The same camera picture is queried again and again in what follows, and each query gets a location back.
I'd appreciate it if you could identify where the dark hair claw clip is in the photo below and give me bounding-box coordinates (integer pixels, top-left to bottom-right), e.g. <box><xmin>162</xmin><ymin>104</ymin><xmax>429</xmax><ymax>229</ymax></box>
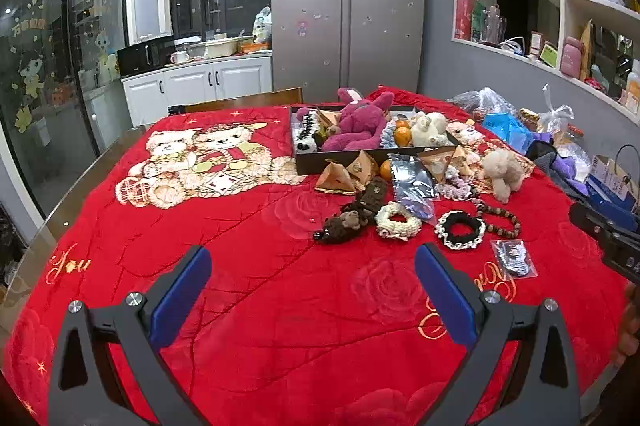
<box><xmin>314</xmin><ymin>179</ymin><xmax>387</xmax><ymax>245</ymax></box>

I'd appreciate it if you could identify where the green box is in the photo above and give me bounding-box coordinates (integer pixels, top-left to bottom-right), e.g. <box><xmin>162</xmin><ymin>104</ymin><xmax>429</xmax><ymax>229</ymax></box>
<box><xmin>471</xmin><ymin>0</ymin><xmax>487</xmax><ymax>42</ymax></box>

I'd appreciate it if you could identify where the blue-grey lace scrunchie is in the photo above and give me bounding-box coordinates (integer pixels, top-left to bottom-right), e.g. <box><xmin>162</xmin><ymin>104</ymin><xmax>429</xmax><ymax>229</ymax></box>
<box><xmin>379</xmin><ymin>121</ymin><xmax>401</xmax><ymax>150</ymax></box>

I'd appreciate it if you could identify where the triangular gold snack packet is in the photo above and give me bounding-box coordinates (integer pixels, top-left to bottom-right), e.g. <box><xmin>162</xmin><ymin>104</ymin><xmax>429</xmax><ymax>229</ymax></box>
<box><xmin>450</xmin><ymin>146</ymin><xmax>477</xmax><ymax>177</ymax></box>
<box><xmin>417</xmin><ymin>145</ymin><xmax>458</xmax><ymax>185</ymax></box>
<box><xmin>347</xmin><ymin>149</ymin><xmax>381</xmax><ymax>187</ymax></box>
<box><xmin>315</xmin><ymin>160</ymin><xmax>362</xmax><ymax>195</ymax></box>
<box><xmin>317</xmin><ymin>109</ymin><xmax>347</xmax><ymax>133</ymax></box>

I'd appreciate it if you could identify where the white plastic basin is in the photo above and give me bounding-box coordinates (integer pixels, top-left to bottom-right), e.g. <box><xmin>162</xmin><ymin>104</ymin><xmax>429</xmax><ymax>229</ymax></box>
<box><xmin>204</xmin><ymin>37</ymin><xmax>241</xmax><ymax>58</ymax></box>

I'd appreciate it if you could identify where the blue cardboard box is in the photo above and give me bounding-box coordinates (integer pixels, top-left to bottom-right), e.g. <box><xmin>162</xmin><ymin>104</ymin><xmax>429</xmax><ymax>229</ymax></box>
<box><xmin>585</xmin><ymin>153</ymin><xmax>640</xmax><ymax>228</ymax></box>

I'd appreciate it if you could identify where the grey plastic bag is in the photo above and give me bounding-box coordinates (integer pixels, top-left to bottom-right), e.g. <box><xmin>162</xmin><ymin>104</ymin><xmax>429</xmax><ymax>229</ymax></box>
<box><xmin>446</xmin><ymin>90</ymin><xmax>482</xmax><ymax>114</ymax></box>

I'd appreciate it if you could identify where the silver double-door refrigerator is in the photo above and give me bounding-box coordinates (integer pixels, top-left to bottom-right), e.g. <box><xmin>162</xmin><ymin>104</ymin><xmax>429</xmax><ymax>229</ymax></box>
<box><xmin>270</xmin><ymin>0</ymin><xmax>426</xmax><ymax>100</ymax></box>

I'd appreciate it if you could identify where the pink case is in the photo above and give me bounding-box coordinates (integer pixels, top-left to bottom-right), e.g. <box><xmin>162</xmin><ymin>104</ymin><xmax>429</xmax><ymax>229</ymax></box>
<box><xmin>560</xmin><ymin>36</ymin><xmax>585</xmax><ymax>80</ymax></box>

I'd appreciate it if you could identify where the red printed blanket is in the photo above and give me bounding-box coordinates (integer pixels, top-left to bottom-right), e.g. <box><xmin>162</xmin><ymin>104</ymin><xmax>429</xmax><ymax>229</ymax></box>
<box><xmin>0</xmin><ymin>89</ymin><xmax>632</xmax><ymax>426</ymax></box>

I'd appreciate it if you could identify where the cream frilly scrunchie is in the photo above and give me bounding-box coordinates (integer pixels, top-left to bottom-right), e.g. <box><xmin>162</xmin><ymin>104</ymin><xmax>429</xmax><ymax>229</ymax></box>
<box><xmin>375</xmin><ymin>201</ymin><xmax>424</xmax><ymax>240</ymax></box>

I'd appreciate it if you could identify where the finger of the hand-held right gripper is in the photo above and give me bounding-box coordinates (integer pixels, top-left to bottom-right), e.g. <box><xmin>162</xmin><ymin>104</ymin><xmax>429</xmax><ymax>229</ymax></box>
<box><xmin>569</xmin><ymin>201</ymin><xmax>640</xmax><ymax>248</ymax></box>
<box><xmin>601</xmin><ymin>239</ymin><xmax>640</xmax><ymax>285</ymax></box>

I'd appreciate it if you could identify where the white kitchen cabinet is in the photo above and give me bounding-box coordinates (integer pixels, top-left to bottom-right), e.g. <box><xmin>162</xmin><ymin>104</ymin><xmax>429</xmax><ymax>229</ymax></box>
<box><xmin>121</xmin><ymin>55</ymin><xmax>274</xmax><ymax>112</ymax></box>

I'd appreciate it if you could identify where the wooden chair back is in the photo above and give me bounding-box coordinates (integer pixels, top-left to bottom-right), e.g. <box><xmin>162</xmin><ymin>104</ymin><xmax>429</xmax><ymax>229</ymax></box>
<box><xmin>167</xmin><ymin>87</ymin><xmax>304</xmax><ymax>113</ymax></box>

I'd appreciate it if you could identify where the black and white plush toy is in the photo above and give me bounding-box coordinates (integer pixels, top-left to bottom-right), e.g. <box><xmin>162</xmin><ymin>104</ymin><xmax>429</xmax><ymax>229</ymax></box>
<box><xmin>294</xmin><ymin>110</ymin><xmax>328</xmax><ymax>155</ymax></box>

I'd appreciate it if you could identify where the pink plush rabbit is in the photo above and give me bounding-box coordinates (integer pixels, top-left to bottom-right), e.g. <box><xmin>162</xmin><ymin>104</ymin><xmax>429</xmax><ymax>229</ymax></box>
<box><xmin>296</xmin><ymin>87</ymin><xmax>396</xmax><ymax>152</ymax></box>

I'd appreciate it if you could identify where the white plush bear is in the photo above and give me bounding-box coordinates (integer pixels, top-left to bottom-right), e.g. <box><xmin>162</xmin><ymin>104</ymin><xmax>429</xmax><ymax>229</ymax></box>
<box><xmin>410</xmin><ymin>111</ymin><xmax>451</xmax><ymax>147</ymax></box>

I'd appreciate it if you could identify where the clear glass vase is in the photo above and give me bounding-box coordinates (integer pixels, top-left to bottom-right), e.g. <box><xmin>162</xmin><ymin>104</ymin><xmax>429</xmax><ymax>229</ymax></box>
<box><xmin>482</xmin><ymin>4</ymin><xmax>507</xmax><ymax>45</ymax></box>

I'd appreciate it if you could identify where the purple cloth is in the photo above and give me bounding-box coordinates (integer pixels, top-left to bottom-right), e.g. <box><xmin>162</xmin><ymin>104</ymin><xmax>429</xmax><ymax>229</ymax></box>
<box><xmin>525</xmin><ymin>131</ymin><xmax>592</xmax><ymax>198</ymax></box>

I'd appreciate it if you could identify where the silver plastic packet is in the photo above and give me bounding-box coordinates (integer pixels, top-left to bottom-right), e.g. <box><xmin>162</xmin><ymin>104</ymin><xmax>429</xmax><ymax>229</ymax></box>
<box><xmin>387</xmin><ymin>153</ymin><xmax>437</xmax><ymax>220</ymax></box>

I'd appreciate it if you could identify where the tied clear plastic bag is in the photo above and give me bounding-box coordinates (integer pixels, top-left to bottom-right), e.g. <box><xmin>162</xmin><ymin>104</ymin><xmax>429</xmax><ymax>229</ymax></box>
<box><xmin>537</xmin><ymin>84</ymin><xmax>577</xmax><ymax>138</ymax></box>

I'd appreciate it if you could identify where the black lace-trimmed scrunchie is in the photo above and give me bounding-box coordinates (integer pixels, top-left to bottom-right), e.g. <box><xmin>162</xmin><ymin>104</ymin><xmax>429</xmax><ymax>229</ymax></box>
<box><xmin>435</xmin><ymin>210</ymin><xmax>487</xmax><ymax>252</ymax></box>

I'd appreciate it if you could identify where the small clear plastic packet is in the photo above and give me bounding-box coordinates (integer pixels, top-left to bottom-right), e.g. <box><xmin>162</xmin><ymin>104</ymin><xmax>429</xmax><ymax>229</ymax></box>
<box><xmin>490</xmin><ymin>239</ymin><xmax>537</xmax><ymax>280</ymax></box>

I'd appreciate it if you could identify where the black microwave oven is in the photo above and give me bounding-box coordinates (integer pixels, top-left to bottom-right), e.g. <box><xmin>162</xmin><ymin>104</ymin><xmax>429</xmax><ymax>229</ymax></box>
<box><xmin>116</xmin><ymin>40</ymin><xmax>176</xmax><ymax>78</ymax></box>

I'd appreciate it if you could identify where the beige plush dog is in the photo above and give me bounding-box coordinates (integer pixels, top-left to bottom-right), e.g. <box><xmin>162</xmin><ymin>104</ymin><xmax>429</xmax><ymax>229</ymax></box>
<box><xmin>481</xmin><ymin>149</ymin><xmax>525</xmax><ymax>205</ymax></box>

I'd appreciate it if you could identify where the red gift box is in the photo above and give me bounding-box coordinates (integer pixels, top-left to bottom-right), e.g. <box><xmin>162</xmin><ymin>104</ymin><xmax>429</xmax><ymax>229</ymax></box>
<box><xmin>454</xmin><ymin>0</ymin><xmax>479</xmax><ymax>42</ymax></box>

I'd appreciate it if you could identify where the dark storage box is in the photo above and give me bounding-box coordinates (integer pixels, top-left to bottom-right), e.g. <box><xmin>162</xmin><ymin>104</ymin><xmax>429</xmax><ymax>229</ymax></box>
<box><xmin>289</xmin><ymin>105</ymin><xmax>461</xmax><ymax>177</ymax></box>

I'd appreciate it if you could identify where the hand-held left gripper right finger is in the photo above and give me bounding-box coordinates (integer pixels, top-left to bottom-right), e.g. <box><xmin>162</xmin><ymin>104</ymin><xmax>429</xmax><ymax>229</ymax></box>
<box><xmin>414</xmin><ymin>243</ymin><xmax>582</xmax><ymax>426</ymax></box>

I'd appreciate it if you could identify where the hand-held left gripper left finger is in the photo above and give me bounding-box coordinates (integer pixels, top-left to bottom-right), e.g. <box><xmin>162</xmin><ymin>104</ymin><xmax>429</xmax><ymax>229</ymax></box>
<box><xmin>47</xmin><ymin>245</ymin><xmax>212</xmax><ymax>426</ymax></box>

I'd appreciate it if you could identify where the brown bead bracelet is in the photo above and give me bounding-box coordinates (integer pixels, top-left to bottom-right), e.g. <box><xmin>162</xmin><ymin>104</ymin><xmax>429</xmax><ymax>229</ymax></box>
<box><xmin>472</xmin><ymin>199</ymin><xmax>521</xmax><ymax>240</ymax></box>

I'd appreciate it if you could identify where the glass sliding door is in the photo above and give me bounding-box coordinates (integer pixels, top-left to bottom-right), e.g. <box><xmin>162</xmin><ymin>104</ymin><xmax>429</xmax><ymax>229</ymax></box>
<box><xmin>0</xmin><ymin>0</ymin><xmax>134</xmax><ymax>218</ymax></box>

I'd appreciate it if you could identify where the pink scrunchie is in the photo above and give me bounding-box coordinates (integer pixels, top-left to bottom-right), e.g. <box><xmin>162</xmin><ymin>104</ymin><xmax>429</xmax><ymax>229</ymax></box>
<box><xmin>437</xmin><ymin>179</ymin><xmax>479</xmax><ymax>202</ymax></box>

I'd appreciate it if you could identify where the blue plastic bag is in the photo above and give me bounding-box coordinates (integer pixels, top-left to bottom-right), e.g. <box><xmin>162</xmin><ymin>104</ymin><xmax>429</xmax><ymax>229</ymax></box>
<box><xmin>482</xmin><ymin>112</ymin><xmax>534</xmax><ymax>153</ymax></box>

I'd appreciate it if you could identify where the person's right hand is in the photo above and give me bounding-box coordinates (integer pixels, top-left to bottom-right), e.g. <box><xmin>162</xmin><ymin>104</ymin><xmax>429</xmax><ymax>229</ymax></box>
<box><xmin>614</xmin><ymin>283</ymin><xmax>640</xmax><ymax>368</ymax></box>

